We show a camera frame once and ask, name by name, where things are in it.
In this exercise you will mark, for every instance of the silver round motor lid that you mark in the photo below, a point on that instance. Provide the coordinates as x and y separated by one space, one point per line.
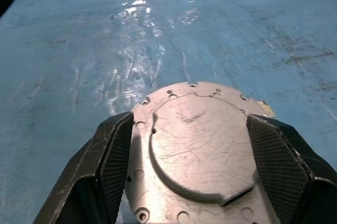
197 150

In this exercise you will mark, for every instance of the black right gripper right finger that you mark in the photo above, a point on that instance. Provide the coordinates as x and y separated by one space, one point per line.
289 181

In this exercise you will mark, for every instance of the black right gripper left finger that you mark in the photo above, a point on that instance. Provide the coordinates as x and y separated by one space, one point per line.
105 171

